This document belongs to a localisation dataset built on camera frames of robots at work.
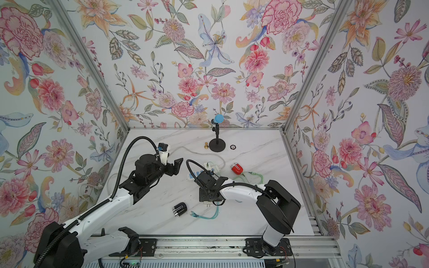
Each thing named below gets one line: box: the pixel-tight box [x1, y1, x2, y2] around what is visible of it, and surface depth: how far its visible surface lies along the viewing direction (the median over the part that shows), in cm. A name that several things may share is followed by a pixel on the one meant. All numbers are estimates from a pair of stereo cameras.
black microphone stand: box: [208, 123, 226, 153], surface depth 112 cm
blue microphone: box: [213, 113, 224, 124], surface depth 90 cm
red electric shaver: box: [230, 162, 244, 176], surface depth 100 cm
